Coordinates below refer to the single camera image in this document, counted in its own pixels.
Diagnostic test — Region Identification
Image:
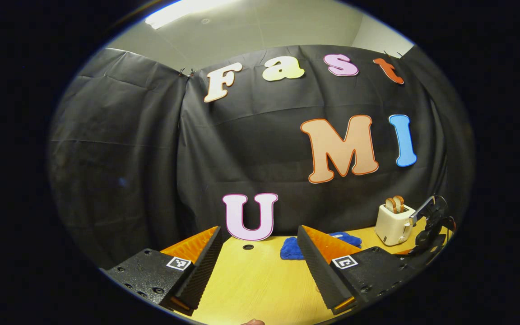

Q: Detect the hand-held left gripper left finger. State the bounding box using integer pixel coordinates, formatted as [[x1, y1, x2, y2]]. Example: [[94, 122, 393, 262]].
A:
[[105, 226, 223, 316]]

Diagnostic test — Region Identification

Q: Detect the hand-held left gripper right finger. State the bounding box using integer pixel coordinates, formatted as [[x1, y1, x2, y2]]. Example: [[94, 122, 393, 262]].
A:
[[296, 225, 419, 316]]

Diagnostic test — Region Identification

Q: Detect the white toaster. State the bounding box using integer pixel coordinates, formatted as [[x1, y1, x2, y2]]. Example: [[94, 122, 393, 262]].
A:
[[375, 202, 416, 247]]

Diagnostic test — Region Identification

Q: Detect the blue folded towel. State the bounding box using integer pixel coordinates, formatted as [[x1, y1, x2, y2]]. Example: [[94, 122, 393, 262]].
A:
[[280, 232, 362, 261]]

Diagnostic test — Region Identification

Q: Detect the black backdrop cloth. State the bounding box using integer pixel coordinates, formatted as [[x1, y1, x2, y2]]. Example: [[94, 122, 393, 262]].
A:
[[47, 43, 475, 271]]

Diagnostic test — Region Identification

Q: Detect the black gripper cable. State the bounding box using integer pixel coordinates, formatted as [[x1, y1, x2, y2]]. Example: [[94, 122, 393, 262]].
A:
[[432, 195, 458, 236]]

